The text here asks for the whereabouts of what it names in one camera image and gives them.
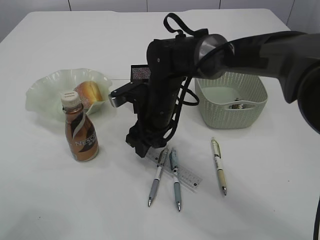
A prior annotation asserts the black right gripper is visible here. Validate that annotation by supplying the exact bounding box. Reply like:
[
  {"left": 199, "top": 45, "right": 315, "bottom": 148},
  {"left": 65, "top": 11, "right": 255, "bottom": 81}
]
[{"left": 125, "top": 76, "right": 190, "bottom": 158}]

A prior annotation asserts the grey grip pen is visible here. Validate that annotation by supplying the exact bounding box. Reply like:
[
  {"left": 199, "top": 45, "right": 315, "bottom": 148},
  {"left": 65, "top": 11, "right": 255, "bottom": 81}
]
[{"left": 148, "top": 147, "right": 169, "bottom": 207}]

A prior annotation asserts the blue grip pen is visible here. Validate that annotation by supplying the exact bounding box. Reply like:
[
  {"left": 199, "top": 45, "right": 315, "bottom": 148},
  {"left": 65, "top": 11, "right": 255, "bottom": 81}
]
[{"left": 169, "top": 148, "right": 182, "bottom": 212}]

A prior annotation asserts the golden sugared bread roll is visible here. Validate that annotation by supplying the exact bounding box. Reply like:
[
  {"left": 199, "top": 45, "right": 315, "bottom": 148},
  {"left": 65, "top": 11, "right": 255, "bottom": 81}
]
[{"left": 73, "top": 81, "right": 103, "bottom": 109}]

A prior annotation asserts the clear plastic ruler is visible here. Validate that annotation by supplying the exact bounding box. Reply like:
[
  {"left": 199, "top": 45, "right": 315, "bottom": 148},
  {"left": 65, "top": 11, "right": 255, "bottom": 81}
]
[{"left": 145, "top": 148, "right": 202, "bottom": 191}]

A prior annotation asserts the beige grip pen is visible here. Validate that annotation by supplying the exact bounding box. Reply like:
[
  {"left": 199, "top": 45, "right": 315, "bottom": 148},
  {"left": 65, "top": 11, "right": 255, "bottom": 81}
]
[{"left": 211, "top": 137, "right": 227, "bottom": 196}]

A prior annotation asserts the brown paper scrap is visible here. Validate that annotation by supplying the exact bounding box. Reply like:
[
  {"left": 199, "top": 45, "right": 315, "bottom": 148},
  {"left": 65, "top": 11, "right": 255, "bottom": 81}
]
[{"left": 228, "top": 103, "right": 255, "bottom": 110}]

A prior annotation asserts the brown coffee bottle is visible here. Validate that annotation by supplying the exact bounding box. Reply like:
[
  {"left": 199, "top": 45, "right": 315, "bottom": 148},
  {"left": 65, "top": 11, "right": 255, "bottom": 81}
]
[{"left": 60, "top": 90, "right": 99, "bottom": 162}]

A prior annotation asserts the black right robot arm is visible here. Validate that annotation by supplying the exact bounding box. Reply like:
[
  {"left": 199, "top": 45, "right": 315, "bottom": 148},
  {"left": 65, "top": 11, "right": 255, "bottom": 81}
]
[{"left": 125, "top": 31, "right": 320, "bottom": 157}]

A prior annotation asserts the black mesh pen holder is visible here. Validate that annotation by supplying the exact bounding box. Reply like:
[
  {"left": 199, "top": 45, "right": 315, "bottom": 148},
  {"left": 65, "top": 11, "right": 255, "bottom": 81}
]
[{"left": 130, "top": 64, "right": 151, "bottom": 83}]

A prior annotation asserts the pale green woven basket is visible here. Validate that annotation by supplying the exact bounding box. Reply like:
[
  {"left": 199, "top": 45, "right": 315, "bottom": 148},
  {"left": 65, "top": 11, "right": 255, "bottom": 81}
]
[{"left": 194, "top": 72, "right": 268, "bottom": 129}]

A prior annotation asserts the pale green wavy glass plate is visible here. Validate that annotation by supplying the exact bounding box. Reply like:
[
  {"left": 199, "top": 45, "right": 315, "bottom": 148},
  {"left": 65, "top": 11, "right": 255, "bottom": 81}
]
[{"left": 25, "top": 68, "right": 112, "bottom": 122}]

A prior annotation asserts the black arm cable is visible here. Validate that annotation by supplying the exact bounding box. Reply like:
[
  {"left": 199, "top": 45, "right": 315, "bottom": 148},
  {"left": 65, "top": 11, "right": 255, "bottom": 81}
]
[{"left": 163, "top": 12, "right": 236, "bottom": 141}]

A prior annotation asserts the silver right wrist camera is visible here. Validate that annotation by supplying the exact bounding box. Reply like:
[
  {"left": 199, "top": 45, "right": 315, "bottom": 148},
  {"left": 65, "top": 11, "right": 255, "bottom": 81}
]
[{"left": 108, "top": 80, "right": 148, "bottom": 108}]

